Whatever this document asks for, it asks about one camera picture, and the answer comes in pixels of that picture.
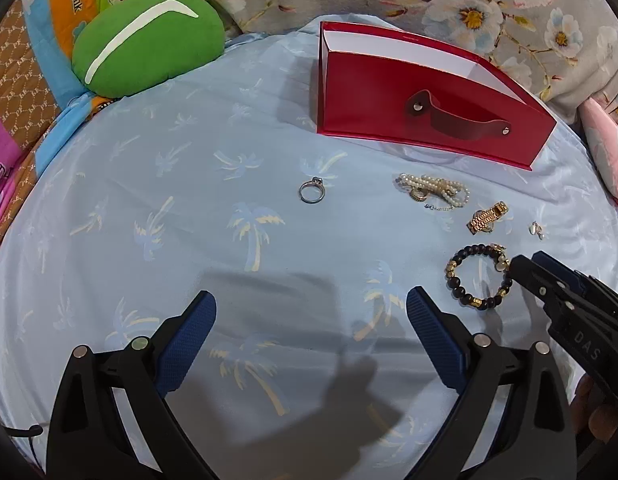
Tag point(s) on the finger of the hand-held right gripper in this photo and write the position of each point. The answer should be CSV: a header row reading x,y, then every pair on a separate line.
x,y
534,275
564,272

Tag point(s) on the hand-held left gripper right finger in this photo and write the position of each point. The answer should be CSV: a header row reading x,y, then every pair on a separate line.
x,y
431,330

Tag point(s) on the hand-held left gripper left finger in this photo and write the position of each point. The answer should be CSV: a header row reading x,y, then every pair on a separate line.
x,y
189,340

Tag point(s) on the gold link band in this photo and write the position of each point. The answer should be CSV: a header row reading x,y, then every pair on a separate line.
x,y
484,219

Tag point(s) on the person's right hand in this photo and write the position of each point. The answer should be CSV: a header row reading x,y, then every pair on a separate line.
x,y
604,420

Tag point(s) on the light blue palm-print sheet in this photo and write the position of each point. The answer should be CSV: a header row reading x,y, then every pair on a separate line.
x,y
164,240

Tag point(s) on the pink pillow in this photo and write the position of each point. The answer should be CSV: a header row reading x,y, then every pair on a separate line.
x,y
606,145

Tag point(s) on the green round cushion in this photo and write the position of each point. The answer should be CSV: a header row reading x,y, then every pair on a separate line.
x,y
164,45

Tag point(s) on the colourful cartoon printed quilt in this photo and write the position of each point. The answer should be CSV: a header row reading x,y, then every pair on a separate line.
x,y
34,60

